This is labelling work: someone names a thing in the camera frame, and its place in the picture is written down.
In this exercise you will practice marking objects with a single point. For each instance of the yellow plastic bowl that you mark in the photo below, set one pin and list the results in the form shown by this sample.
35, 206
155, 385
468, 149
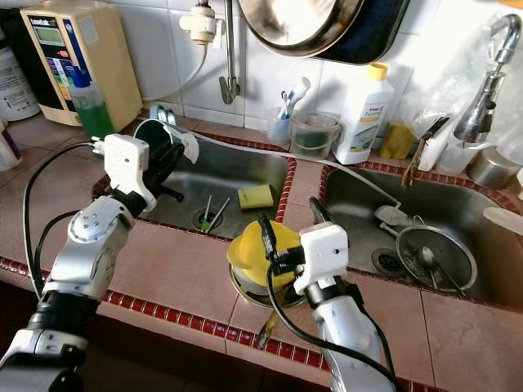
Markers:
245, 253

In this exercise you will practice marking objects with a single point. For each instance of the teal rabbit mug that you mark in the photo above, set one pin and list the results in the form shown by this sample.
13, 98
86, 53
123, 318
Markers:
149, 131

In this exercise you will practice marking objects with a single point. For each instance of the stainless steel bowl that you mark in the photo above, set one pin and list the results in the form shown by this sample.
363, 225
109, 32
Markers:
249, 294

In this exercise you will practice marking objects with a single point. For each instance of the steel fork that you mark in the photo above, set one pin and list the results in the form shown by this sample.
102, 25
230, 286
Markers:
268, 331

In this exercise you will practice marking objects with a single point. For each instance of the thin steel stick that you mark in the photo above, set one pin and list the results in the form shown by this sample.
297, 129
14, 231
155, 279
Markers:
207, 207

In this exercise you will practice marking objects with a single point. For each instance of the stainless steel sink basin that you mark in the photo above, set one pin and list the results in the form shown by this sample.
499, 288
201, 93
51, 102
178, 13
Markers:
221, 175
364, 192

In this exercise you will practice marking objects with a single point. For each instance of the bright yellow sponge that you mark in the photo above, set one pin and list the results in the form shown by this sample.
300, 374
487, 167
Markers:
256, 197

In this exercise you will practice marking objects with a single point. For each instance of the clear small plastic bucket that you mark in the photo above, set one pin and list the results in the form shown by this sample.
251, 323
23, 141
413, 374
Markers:
315, 137

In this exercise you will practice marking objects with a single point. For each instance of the green dish soap bottle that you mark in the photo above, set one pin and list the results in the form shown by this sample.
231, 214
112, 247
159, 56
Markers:
91, 114

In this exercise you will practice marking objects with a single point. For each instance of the clear toothbrush cup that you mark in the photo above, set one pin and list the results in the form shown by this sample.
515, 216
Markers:
278, 127

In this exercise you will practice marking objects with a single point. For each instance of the white water tube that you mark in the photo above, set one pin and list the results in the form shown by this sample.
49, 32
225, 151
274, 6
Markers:
196, 65

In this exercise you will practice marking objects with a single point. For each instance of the white yellow-capped detergent bottle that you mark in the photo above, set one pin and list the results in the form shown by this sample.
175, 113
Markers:
364, 122

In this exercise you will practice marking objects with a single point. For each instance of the dull yellow sponge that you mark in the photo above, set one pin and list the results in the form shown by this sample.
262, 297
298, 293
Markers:
398, 140

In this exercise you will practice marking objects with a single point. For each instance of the beige water purifier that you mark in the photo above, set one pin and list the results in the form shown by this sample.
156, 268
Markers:
114, 65

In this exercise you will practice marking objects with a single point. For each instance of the blue toothbrush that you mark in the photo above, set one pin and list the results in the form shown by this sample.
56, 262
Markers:
286, 104

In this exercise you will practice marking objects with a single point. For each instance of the steel spoon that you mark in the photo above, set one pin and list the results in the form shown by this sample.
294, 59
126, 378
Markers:
429, 261

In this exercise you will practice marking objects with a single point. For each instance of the white black-topped dish brush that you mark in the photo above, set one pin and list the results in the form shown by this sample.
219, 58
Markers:
433, 147

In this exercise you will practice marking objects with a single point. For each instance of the steel pot lid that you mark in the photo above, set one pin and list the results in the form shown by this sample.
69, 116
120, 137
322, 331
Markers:
453, 245

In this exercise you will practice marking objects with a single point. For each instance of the white tube valve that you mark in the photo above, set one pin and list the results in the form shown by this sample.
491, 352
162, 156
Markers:
198, 24

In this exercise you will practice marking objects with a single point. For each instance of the clear plastic cup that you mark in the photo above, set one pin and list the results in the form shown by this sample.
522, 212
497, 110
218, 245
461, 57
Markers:
458, 157

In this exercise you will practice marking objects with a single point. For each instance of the white printed mug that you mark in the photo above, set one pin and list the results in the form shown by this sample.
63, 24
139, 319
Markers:
8, 151

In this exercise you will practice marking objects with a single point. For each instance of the white plastic jug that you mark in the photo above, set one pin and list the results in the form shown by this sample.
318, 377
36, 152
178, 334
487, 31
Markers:
16, 86

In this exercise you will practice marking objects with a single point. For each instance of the small steel cup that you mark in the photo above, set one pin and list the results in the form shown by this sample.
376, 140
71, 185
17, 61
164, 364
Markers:
492, 170

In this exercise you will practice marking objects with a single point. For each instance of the clear plastic bag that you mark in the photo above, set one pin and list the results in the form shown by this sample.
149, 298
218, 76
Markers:
445, 82

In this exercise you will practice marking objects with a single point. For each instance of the chrome pull-out faucet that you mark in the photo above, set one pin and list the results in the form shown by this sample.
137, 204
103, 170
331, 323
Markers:
476, 114

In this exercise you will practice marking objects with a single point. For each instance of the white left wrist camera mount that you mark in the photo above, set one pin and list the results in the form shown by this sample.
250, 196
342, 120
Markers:
127, 167

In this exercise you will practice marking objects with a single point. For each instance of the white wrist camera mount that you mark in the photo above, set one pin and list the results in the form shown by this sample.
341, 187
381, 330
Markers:
127, 167
323, 253

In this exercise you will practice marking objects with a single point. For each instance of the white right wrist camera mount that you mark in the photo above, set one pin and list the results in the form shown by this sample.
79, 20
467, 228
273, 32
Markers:
323, 253

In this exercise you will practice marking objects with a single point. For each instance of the steel wall tap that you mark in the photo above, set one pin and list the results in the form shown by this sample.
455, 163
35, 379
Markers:
230, 49

